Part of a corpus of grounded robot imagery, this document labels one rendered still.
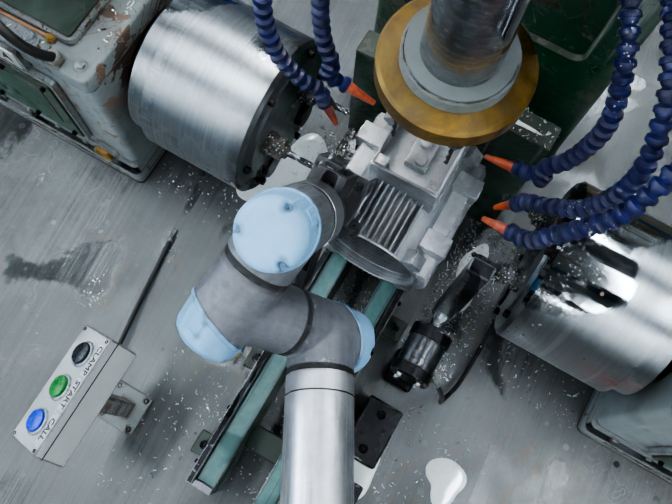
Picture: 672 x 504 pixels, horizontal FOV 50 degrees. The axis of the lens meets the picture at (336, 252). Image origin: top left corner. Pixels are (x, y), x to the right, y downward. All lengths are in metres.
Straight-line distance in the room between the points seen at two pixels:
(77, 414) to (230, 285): 0.38
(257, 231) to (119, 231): 0.70
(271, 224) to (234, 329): 0.12
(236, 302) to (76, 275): 0.66
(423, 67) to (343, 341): 0.30
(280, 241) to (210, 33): 0.45
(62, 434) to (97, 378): 0.08
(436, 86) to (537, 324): 0.37
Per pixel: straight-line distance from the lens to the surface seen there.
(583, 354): 1.00
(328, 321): 0.77
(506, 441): 1.27
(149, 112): 1.06
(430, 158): 0.99
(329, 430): 0.75
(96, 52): 1.05
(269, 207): 0.65
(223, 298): 0.70
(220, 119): 1.00
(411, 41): 0.80
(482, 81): 0.78
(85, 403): 1.01
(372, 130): 1.06
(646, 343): 0.99
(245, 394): 1.12
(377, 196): 1.00
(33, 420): 1.02
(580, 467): 1.31
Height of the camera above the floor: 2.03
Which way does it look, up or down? 74 degrees down
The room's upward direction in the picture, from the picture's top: 6 degrees clockwise
